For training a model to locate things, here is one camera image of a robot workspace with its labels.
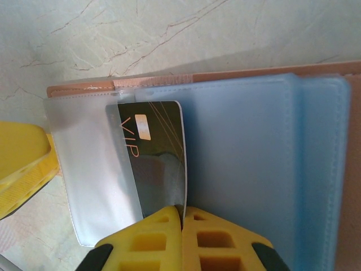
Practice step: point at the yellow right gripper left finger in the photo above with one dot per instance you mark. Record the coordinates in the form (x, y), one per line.
(146, 245)

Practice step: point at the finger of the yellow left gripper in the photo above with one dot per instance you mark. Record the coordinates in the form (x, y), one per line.
(22, 158)

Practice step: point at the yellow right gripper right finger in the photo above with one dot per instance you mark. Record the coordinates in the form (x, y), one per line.
(220, 245)

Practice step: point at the black VIP card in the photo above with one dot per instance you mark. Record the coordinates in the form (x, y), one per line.
(158, 132)

